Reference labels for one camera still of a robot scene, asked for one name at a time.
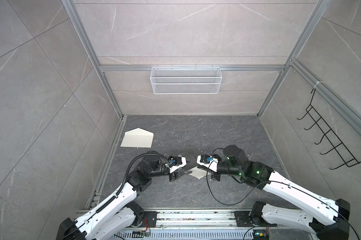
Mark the aluminium frame back rail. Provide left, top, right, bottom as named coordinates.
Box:
left=100, top=64, right=285, bottom=72

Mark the aluminium frame left post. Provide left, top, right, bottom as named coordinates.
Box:
left=62, top=0, right=123, bottom=120

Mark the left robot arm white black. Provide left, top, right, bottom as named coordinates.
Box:
left=56, top=151, right=188, bottom=240

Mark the aluminium frame right post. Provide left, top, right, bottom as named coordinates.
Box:
left=257, top=0, right=331, bottom=118

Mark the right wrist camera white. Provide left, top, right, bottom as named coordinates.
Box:
left=197, top=154, right=219, bottom=172

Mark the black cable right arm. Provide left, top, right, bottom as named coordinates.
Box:
left=206, top=147, right=361, bottom=240

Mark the black wire hook rack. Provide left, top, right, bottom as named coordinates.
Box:
left=297, top=89, right=361, bottom=170

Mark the aluminium frame right rail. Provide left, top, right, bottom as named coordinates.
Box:
left=290, top=59, right=361, bottom=137

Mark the white paper envelope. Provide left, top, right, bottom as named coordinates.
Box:
left=120, top=128, right=154, bottom=148

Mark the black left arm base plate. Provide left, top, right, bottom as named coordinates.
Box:
left=136, top=211, right=158, bottom=228

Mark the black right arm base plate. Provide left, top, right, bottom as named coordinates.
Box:
left=234, top=211, right=278, bottom=227

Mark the grey slotted cable duct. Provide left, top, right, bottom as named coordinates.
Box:
left=109, top=230, right=254, bottom=240

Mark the aluminium frame post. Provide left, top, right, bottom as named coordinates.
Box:
left=62, top=0, right=123, bottom=120
left=257, top=0, right=331, bottom=118

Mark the white wire mesh basket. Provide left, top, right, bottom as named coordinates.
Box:
left=149, top=68, right=223, bottom=95

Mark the aluminium frame rail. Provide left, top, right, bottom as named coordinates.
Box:
left=100, top=64, right=285, bottom=72
left=290, top=59, right=361, bottom=137

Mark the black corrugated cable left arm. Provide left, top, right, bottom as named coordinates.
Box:
left=94, top=152, right=170, bottom=215

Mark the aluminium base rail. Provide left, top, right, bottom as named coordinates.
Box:
left=73, top=208, right=319, bottom=232

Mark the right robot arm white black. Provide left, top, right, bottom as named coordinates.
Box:
left=197, top=145, right=350, bottom=240

